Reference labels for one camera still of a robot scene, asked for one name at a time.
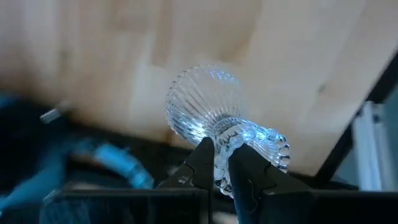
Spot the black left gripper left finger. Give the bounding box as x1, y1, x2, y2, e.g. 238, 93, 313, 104
157, 136, 216, 192

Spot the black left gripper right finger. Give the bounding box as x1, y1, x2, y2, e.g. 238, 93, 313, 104
228, 142, 313, 224

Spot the clear ribbed glass candle holder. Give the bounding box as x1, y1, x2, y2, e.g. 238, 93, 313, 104
164, 63, 292, 198

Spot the grey metal bolt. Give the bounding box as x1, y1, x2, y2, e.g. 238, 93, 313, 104
39, 100, 73, 124

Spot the blue cable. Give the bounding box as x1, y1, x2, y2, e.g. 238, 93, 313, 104
0, 146, 68, 217
91, 142, 155, 190

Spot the white metal post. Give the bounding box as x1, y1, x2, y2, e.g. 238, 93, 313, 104
352, 101, 387, 192

